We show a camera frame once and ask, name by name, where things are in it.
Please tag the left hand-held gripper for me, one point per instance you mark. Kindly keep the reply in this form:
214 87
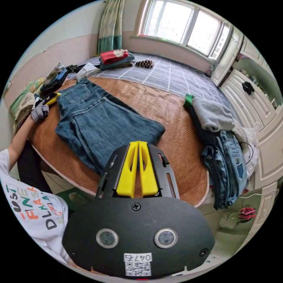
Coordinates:
46 97

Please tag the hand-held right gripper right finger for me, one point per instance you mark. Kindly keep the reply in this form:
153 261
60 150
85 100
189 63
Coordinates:
148 176

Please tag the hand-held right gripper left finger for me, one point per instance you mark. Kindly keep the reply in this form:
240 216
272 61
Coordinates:
126 174

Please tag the blue jeans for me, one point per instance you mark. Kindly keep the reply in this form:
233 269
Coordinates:
106 123

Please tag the person's left forearm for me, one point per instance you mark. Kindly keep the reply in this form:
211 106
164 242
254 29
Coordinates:
21 137

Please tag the person's left hand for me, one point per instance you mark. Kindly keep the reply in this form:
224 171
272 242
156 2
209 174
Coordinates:
39 112

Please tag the pile of dark clothes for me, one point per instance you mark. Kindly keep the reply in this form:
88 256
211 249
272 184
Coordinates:
55 77

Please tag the pile of green and beige clothes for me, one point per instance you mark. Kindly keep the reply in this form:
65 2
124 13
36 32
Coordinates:
22 104

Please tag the black garment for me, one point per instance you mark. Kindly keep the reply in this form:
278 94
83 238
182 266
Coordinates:
71 68

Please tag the white garment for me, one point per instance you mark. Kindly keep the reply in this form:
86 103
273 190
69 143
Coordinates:
87 69

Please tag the green plastic stool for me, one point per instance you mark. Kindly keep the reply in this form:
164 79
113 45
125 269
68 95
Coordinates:
73 195

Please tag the bed with mat and quilt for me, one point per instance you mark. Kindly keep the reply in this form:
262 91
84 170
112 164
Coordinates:
170 115

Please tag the pile of clothes with red garment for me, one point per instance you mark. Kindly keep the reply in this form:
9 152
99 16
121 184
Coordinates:
112 56

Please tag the pile of clothes with grey sweater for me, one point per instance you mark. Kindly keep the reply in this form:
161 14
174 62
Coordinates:
212 115

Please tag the green and beige curtain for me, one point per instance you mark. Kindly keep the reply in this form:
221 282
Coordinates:
110 26

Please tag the brown dotted cloth item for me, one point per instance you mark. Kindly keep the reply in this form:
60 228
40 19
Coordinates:
144 64

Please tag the person's body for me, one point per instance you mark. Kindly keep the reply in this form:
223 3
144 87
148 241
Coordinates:
33 221

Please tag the white plastic bag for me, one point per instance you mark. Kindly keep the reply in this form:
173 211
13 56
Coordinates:
254 132

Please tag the white cupboard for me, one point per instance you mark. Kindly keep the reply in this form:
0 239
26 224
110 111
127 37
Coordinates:
247 106

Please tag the window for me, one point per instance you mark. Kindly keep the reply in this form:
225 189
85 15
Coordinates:
176 22

